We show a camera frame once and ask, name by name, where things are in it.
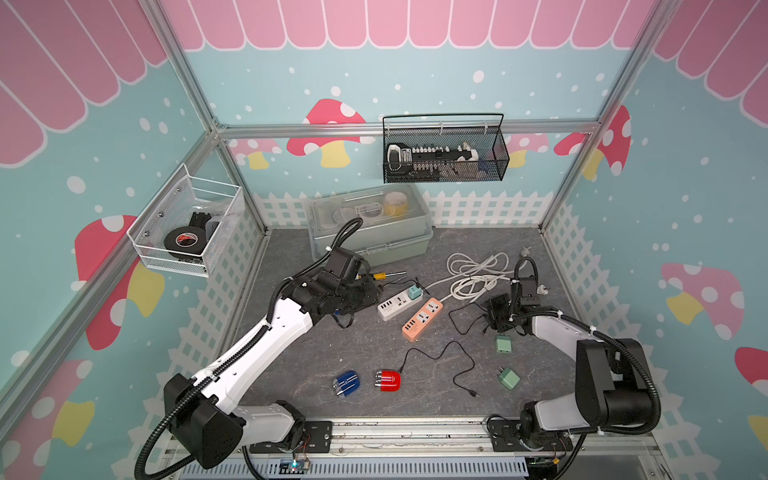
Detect green charger adapter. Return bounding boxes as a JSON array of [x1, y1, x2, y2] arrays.
[[498, 367, 520, 390], [495, 335, 512, 354]]

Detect teal charger adapter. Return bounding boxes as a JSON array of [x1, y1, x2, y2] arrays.
[[408, 285, 422, 300]]

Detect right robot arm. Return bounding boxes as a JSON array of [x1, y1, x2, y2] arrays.
[[491, 257, 662, 450]]

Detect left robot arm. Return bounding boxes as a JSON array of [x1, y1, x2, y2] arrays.
[[134, 217, 381, 479]]

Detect blue shaver lower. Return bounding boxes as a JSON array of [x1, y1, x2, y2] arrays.
[[332, 371, 360, 398]]

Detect red electric shaver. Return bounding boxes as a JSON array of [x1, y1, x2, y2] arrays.
[[374, 370, 402, 392]]

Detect white power strip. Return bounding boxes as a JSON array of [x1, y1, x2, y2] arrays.
[[377, 286, 424, 321]]

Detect orange power strip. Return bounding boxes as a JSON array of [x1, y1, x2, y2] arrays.
[[402, 298, 443, 342]]

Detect green plastic storage box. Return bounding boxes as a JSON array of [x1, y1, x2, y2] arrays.
[[304, 184, 433, 266]]

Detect yellow tape roll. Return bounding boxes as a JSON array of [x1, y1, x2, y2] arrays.
[[383, 191, 409, 217]]

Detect black power strip in basket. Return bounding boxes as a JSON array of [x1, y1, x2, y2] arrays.
[[384, 143, 479, 177]]

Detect black tape roll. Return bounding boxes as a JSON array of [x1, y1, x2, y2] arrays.
[[163, 226, 207, 261]]

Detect yellow handled screwdriver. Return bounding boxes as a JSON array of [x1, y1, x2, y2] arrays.
[[371, 271, 406, 281]]

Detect white coiled power cable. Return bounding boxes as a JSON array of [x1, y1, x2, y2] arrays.
[[424, 247, 548, 302]]

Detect black cable with plug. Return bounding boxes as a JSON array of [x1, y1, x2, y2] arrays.
[[395, 301, 496, 399]]

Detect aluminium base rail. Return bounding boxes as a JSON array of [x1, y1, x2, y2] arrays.
[[161, 416, 667, 480]]

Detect black wire mesh basket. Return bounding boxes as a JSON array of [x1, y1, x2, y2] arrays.
[[381, 113, 510, 183]]

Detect clear acrylic wall bin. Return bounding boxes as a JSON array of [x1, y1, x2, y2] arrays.
[[127, 165, 245, 278]]

